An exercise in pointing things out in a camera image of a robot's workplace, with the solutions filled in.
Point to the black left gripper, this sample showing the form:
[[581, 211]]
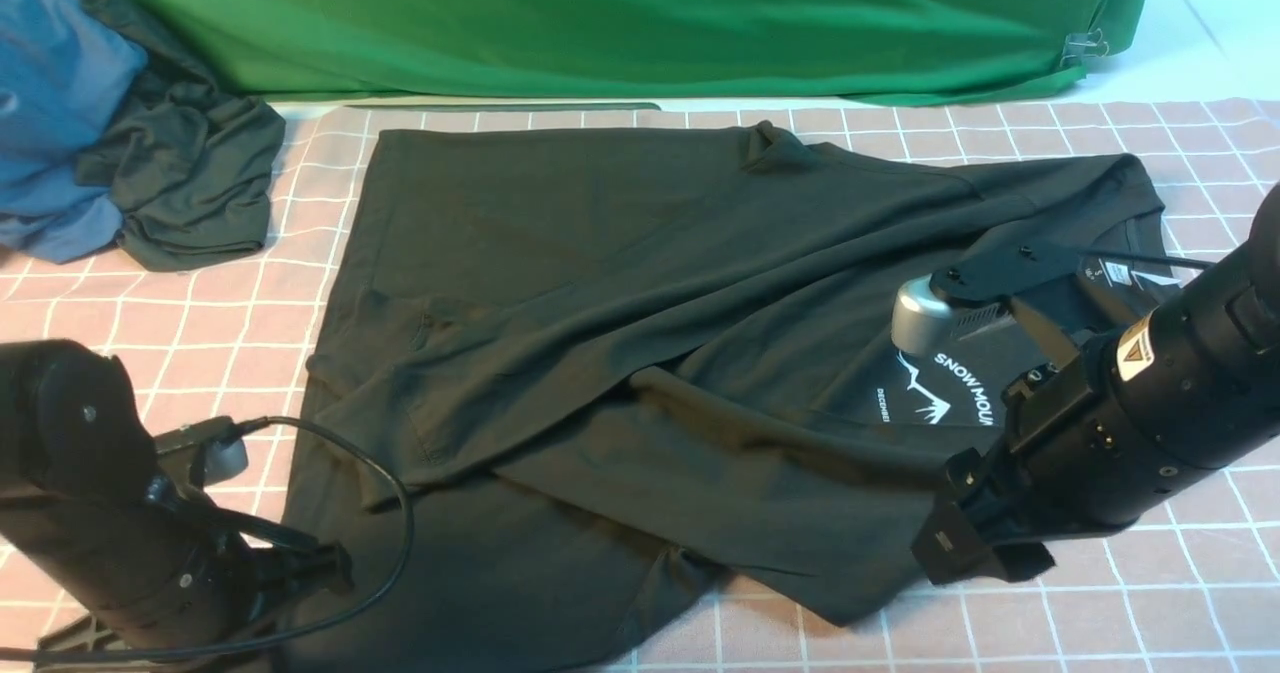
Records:
[[162, 594]]

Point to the blue crumpled garment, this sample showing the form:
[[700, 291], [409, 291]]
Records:
[[63, 75]]

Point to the metal binder clip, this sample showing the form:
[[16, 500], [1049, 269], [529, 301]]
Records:
[[1081, 46]]

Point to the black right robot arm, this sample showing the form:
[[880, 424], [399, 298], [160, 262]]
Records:
[[1220, 332]]

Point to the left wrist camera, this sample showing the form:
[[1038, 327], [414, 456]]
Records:
[[205, 453]]

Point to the dark gray crumpled garment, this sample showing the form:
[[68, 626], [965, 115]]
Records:
[[187, 160]]

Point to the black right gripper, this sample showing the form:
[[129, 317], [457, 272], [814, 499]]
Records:
[[1083, 455]]

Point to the dark gray long-sleeved shirt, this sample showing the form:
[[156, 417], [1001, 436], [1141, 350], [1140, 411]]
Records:
[[613, 365]]

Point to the green backdrop cloth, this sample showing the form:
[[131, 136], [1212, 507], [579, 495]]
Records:
[[884, 52]]

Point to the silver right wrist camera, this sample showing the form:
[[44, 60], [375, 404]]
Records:
[[1026, 282]]

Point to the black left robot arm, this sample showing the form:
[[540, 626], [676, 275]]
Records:
[[71, 428]]

